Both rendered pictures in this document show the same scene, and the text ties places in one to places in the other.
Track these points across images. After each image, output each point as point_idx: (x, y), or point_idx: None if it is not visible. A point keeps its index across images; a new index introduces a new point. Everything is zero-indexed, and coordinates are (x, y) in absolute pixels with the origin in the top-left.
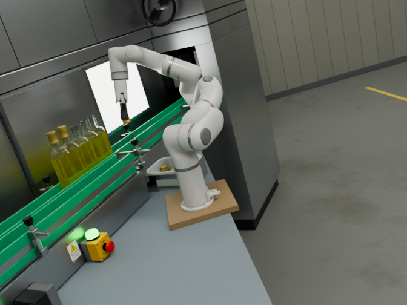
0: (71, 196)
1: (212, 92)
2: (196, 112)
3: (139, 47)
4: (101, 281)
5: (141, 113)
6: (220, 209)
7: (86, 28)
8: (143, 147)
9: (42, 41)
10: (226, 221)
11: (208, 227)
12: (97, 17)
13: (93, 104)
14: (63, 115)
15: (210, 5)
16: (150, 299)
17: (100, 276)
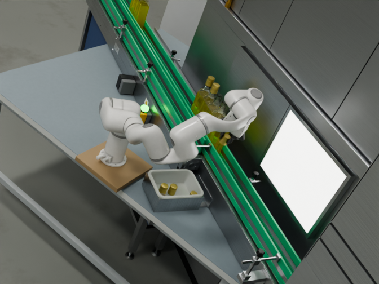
0: (164, 93)
1: (134, 126)
2: (124, 110)
3: (233, 98)
4: None
5: (294, 217)
6: (86, 151)
7: (334, 95)
8: (223, 183)
9: (294, 54)
10: (75, 148)
11: (85, 143)
12: (355, 104)
13: (271, 134)
14: None
15: (353, 241)
16: (74, 98)
17: None
